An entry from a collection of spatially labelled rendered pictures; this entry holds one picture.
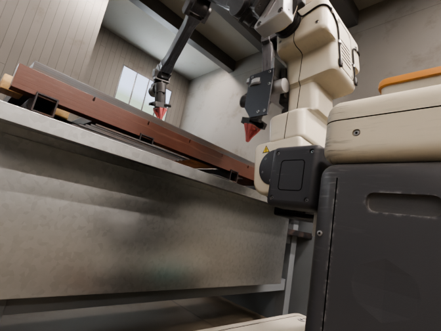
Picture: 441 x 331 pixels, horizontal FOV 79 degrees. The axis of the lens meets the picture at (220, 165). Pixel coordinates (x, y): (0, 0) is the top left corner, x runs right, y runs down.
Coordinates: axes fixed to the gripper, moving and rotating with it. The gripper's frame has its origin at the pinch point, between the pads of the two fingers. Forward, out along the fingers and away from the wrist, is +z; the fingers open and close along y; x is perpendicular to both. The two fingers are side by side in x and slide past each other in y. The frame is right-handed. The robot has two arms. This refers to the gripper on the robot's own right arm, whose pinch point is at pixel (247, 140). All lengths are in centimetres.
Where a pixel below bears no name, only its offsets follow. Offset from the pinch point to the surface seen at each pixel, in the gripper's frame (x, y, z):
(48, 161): -70, 5, 30
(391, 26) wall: 376, -112, -329
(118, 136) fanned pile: -59, 12, 18
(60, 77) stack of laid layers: -72, -8, 8
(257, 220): 17.0, 7.1, 32.3
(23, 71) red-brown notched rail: -80, -3, 11
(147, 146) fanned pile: -50, 12, 18
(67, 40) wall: 16, -563, -133
